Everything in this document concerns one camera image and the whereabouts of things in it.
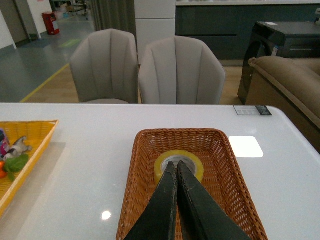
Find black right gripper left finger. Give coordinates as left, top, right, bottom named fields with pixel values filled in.
left=116, top=161, right=178, bottom=240

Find yellow tape roll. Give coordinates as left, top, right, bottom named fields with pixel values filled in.
left=153, top=150, right=205, bottom=186

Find white cabinet column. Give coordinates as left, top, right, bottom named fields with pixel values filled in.
left=134, top=0, right=176, bottom=63

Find brown sofa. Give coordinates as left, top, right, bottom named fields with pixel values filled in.
left=245, top=56, right=320, bottom=151

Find dark grey counter cabinet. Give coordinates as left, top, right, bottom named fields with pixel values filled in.
left=175, top=0, right=320, bottom=61

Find right grey upholstered chair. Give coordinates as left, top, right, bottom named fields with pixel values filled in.
left=138, top=36, right=226, bottom=105

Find grey upholstered chair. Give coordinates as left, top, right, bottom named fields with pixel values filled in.
left=138, top=36, right=226, bottom=105
left=69, top=29, right=139, bottom=104

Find orange toy carrot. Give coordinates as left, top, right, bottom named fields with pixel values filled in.
left=0, top=154, right=29, bottom=182

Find grey toy animal figurine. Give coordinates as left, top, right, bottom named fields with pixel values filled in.
left=3, top=136, right=33, bottom=162

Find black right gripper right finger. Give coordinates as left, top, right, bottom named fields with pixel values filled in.
left=177, top=161, right=250, bottom=240

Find brown wicker basket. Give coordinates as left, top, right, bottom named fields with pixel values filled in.
left=126, top=128, right=267, bottom=240

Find left grey upholstered chair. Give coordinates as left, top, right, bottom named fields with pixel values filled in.
left=69, top=29, right=139, bottom=104

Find table label sticker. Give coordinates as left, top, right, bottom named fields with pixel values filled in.
left=233, top=105, right=272, bottom=116

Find black glossy side table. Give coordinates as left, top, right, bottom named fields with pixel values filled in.
left=237, top=21, right=320, bottom=104

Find red bin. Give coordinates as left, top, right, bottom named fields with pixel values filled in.
left=42, top=12, right=60, bottom=35

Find yellow woven basket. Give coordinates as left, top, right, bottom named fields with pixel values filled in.
left=0, top=120, right=59, bottom=216

